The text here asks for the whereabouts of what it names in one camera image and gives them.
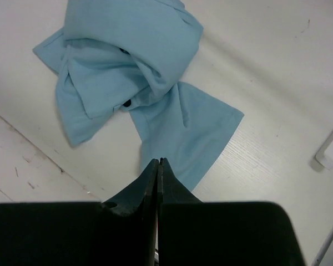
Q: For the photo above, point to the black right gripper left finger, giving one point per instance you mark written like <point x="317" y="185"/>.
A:
<point x="129" y="200"/>

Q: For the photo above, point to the light blue trousers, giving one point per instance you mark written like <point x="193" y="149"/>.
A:
<point x="130" y="56"/>

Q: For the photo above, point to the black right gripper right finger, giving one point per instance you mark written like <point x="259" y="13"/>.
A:
<point x="170" y="191"/>

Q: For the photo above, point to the white clothes rack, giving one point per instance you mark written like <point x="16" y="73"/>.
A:
<point x="324" y="155"/>

